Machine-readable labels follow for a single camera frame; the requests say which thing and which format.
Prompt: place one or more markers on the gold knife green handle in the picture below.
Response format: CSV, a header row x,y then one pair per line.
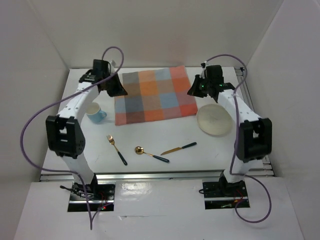
x,y
179,148

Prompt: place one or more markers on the gold fork green handle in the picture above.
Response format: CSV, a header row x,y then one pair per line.
x,y
112,142

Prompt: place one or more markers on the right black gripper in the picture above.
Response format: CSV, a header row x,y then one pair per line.
x,y
194,90

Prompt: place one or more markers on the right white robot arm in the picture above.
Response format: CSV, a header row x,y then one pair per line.
x,y
253,133

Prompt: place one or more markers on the light blue mug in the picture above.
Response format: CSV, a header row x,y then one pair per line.
x,y
95,113

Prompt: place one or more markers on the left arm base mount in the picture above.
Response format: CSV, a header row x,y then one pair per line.
x,y
102,200

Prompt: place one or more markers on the aluminium side rail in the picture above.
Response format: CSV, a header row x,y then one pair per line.
x,y
239,71

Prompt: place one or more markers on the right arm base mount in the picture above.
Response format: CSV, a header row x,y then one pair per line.
x,y
216,198

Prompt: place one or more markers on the cream ceramic plate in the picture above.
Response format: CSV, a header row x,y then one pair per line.
x,y
214,120

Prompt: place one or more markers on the gold spoon green handle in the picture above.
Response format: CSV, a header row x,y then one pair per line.
x,y
140,151

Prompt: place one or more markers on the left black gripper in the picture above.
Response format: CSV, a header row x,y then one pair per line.
x,y
118,91

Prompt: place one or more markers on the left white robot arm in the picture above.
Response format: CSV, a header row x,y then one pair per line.
x,y
64,134

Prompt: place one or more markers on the checkered orange blue cloth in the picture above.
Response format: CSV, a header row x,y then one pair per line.
x,y
154,95

